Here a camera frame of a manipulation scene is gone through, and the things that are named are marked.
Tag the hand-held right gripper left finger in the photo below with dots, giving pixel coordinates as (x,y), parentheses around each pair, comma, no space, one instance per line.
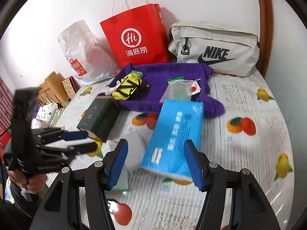
(117,165)

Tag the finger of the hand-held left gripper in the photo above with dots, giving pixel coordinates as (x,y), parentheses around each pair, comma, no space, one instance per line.
(74,135)
(81,148)

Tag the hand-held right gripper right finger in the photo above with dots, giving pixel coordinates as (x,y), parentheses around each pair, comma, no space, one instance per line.
(195,167)

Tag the dark green tin box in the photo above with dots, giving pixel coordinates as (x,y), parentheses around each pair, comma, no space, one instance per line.
(100,117)

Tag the blue tissue pack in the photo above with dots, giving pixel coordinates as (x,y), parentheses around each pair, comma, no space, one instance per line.
(172,134)

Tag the person's left hand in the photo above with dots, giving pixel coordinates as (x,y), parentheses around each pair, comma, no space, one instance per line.
(33,184)

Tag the pale green packet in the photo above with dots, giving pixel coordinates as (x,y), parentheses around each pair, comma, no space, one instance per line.
(123,181)

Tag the white dotted pillow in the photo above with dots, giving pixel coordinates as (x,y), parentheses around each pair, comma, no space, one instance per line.
(46,112)

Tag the red striped cloth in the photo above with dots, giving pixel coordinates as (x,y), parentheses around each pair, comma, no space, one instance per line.
(4,105)

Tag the fruit printed table cover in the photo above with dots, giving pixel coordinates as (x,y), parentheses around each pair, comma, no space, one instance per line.
(239,148)

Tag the patterned brown box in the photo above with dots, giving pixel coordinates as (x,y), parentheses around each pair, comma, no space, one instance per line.
(69,86)

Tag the wooden furniture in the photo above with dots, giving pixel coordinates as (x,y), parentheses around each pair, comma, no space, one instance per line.
(54,86)

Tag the small white cloth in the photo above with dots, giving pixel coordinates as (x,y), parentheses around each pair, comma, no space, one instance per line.
(110,89)

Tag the fruit print sachet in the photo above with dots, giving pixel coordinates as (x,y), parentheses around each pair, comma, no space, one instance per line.
(196,87)

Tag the small green labelled packet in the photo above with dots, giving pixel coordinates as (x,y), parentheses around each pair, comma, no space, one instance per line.
(136,74)

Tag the white plastic bag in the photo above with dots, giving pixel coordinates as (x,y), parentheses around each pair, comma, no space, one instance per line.
(79,48)

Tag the purple towel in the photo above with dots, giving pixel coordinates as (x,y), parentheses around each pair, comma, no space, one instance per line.
(156,76)

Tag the red paper bag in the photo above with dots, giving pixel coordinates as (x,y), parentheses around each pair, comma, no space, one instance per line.
(134,28)

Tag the grey waist bag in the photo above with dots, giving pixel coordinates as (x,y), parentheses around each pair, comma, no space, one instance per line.
(215,36)

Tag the brown wooden frame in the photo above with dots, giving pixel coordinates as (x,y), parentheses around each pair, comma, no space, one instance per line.
(265,28)

